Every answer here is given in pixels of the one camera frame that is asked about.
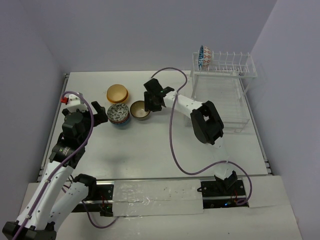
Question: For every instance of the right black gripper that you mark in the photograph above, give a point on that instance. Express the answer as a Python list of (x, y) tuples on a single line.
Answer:
[(147, 105)]

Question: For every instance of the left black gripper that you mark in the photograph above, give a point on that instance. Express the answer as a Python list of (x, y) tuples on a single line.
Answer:
[(99, 114)]

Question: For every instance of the brown lattice rim bowl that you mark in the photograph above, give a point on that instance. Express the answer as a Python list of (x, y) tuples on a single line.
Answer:
[(137, 110)]

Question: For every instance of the black floral patterned bowl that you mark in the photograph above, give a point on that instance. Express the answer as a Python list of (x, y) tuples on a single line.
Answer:
[(118, 111)]

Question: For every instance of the blue triangle patterned bowl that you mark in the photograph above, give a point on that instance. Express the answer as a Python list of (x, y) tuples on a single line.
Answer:
[(205, 57)]

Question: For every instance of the red patterned bowl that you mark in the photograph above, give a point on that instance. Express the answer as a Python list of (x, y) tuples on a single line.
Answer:
[(122, 121)]

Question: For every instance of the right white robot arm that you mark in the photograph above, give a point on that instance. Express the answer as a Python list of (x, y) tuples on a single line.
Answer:
[(206, 123)]

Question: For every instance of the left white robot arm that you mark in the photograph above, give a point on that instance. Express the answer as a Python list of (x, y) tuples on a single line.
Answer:
[(44, 214)]

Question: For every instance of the solid blue bowl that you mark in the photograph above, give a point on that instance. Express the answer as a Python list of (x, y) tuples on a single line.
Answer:
[(121, 125)]

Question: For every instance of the tan inner bowl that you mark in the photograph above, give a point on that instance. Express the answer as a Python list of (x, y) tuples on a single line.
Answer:
[(116, 93)]

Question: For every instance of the yellow bowl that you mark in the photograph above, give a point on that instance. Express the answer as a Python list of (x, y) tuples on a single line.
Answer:
[(127, 98)]

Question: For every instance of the silver tape patch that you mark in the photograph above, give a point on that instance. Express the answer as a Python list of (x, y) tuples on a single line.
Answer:
[(157, 198)]

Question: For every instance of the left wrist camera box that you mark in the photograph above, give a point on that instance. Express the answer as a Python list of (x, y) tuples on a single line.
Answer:
[(73, 103)]

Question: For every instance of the aluminium table edge rail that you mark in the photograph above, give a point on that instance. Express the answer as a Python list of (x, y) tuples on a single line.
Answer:
[(47, 148)]

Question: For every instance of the white wire dish rack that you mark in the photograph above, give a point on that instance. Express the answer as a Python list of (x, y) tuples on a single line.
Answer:
[(221, 82)]

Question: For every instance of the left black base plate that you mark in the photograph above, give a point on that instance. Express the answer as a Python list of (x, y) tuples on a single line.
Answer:
[(100, 202)]

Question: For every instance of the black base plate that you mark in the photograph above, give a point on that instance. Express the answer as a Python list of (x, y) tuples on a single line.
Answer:
[(214, 196), (100, 202)]

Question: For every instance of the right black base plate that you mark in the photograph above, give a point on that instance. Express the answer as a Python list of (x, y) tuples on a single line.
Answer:
[(214, 196)]

